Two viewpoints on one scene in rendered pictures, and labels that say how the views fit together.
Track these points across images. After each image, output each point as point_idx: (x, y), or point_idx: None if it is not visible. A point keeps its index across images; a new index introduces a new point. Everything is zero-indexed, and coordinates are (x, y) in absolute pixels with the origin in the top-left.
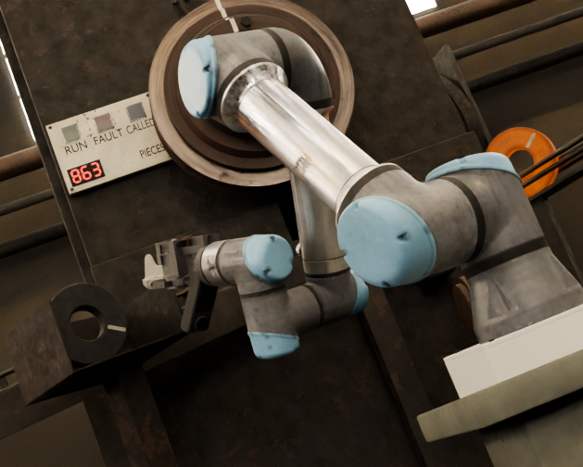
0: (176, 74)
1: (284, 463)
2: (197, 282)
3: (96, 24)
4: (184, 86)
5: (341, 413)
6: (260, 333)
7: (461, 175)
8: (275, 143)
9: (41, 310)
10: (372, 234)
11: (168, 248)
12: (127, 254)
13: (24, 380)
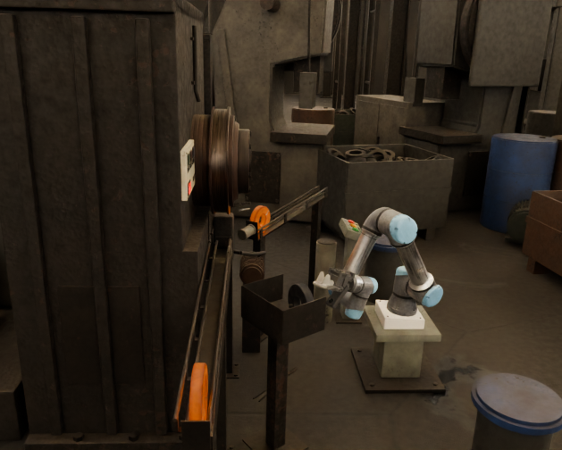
0: (233, 149)
1: None
2: (347, 290)
3: (185, 83)
4: (402, 231)
5: None
6: (363, 311)
7: None
8: (416, 260)
9: (318, 301)
10: (438, 295)
11: (344, 276)
12: (199, 243)
13: (288, 333)
